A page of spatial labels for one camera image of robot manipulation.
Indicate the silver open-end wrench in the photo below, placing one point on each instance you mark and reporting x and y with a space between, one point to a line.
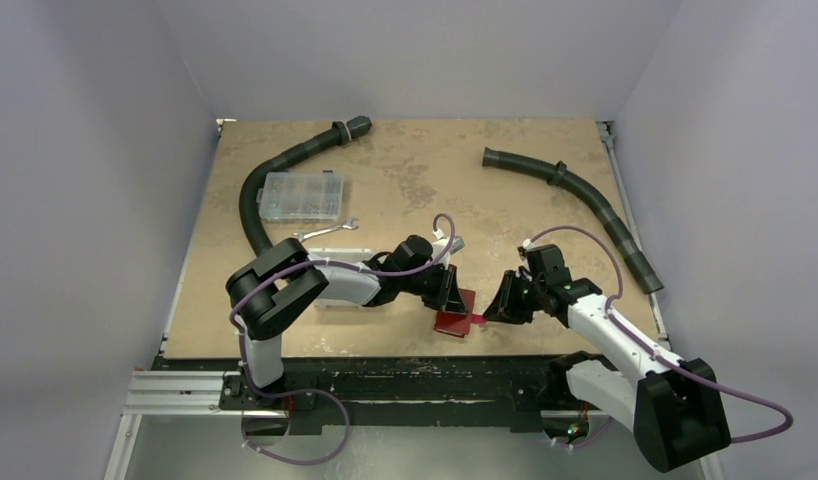
349 224

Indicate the white plastic card box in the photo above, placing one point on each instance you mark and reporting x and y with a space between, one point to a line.
347 286

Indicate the clear plastic screw box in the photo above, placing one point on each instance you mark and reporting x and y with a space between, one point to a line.
288 197

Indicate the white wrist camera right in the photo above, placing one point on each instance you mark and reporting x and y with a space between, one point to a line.
527 250

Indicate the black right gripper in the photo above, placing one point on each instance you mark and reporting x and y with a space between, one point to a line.
516 292

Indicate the aluminium frame rail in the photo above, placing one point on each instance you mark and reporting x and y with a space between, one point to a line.
400 175

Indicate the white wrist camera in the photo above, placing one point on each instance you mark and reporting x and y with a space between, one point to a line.
448 244
527 250

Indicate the red leather card holder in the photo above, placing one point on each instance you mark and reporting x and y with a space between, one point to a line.
459 325

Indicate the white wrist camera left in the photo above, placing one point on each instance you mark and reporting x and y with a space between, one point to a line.
448 244

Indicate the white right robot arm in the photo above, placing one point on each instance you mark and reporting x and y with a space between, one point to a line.
674 420

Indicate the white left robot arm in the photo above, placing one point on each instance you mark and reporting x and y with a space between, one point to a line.
271 292

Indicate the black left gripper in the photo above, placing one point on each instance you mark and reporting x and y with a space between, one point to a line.
452 301

